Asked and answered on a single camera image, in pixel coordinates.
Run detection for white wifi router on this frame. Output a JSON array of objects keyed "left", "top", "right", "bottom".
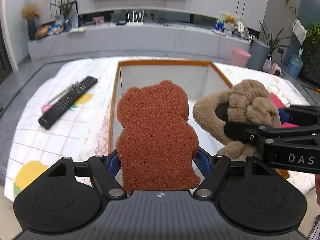
[{"left": 127, "top": 10, "right": 145, "bottom": 25}]

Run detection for blue water jug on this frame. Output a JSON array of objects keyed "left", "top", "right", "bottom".
[{"left": 286, "top": 54, "right": 303, "bottom": 78}]

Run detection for tan plush knot toy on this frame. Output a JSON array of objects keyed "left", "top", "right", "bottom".
[{"left": 193, "top": 80, "right": 280, "bottom": 161}]

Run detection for dark cabinet with plants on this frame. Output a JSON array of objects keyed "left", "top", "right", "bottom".
[{"left": 301, "top": 22, "right": 319, "bottom": 86}]

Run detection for white marble tv console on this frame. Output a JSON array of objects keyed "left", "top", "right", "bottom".
[{"left": 28, "top": 23, "right": 250, "bottom": 60}]

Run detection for green plant in glass vase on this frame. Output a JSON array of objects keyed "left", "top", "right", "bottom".
[{"left": 50, "top": 0, "right": 76, "bottom": 32}]

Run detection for pink small heater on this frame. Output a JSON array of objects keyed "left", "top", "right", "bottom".
[{"left": 263, "top": 60, "right": 281, "bottom": 76}]

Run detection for orange cardboard box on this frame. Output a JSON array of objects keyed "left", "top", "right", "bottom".
[{"left": 107, "top": 59, "right": 291, "bottom": 181}]

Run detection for potted floor plant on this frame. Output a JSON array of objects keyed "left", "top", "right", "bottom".
[{"left": 259, "top": 22, "right": 291, "bottom": 57}]

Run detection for black remote control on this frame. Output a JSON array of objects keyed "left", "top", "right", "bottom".
[{"left": 38, "top": 76, "right": 98, "bottom": 130}]

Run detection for hanging white cloth bag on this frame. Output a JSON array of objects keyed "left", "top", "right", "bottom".
[{"left": 292, "top": 19, "right": 307, "bottom": 45}]

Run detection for dried flowers in dark vase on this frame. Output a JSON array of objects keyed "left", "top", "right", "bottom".
[{"left": 20, "top": 3, "right": 40, "bottom": 41}]

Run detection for small teddy bear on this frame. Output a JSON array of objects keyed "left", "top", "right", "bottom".
[{"left": 224, "top": 14, "right": 235, "bottom": 31}]

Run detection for brown bear-shaped sponge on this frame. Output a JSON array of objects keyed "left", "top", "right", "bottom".
[{"left": 116, "top": 80, "right": 200, "bottom": 193}]

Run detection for pink waste bin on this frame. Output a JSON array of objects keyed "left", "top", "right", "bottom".
[{"left": 229, "top": 48, "right": 251, "bottom": 67}]

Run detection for grey lidded trash can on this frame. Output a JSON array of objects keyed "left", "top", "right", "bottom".
[{"left": 246, "top": 40, "right": 270, "bottom": 71}]

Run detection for red lidded candy container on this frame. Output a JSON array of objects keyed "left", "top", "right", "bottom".
[{"left": 270, "top": 93, "right": 299, "bottom": 128}]

